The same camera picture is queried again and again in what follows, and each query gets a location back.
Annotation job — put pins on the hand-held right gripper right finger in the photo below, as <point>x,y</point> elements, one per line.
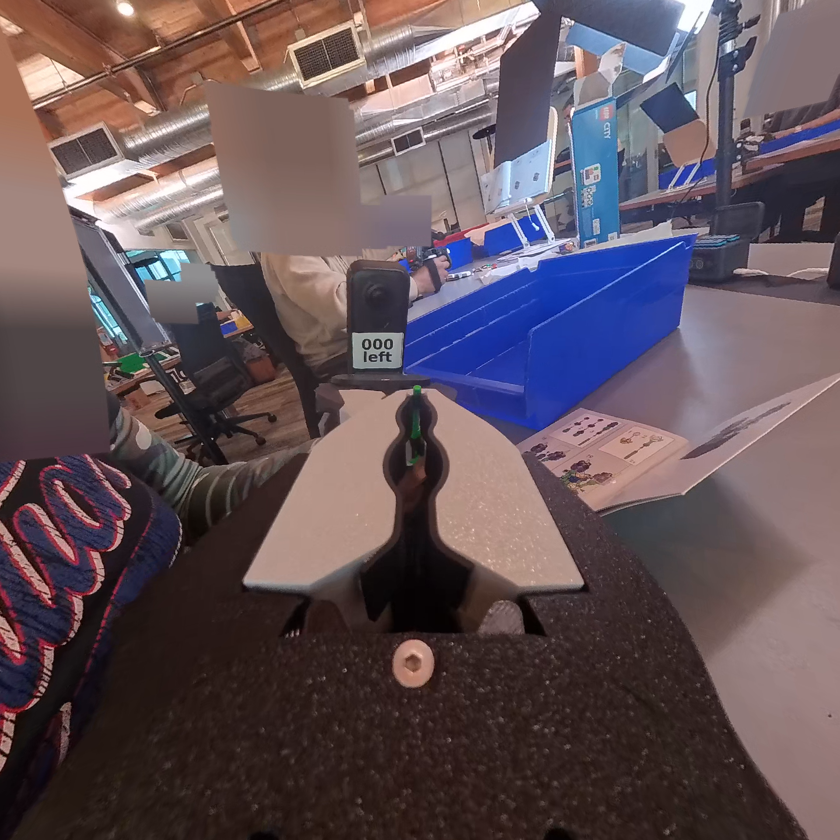
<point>505,525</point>

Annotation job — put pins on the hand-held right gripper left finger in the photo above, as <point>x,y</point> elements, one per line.
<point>322,525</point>

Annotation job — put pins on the green lego stem piece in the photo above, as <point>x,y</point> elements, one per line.
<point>415,427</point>

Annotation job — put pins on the blue plastic bin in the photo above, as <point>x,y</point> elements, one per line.
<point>578,328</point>

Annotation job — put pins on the person's left forearm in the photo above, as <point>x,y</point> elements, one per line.
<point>210,479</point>

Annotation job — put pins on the lego instruction booklet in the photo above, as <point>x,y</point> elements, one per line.
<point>656,453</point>

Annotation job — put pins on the black office chair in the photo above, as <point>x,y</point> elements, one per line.
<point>204,374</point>
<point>269,328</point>

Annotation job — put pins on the blue bins on far desk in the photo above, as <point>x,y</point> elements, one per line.
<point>492,236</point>

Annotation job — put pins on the tall blue cardboard box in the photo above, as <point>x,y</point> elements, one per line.
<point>595,171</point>

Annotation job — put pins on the person's dark printed sweatshirt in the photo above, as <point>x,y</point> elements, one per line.
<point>66,617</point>

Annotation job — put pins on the small black box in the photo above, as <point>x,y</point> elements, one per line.
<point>719,257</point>

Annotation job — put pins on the wooden desk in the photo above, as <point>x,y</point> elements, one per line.
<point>735,171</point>

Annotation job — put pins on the ceiling spotlight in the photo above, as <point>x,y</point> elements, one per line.
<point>125,8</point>

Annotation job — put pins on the black light stand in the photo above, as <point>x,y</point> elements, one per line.
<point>726,105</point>

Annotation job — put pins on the silver ventilation duct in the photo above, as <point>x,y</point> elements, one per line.
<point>263,118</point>

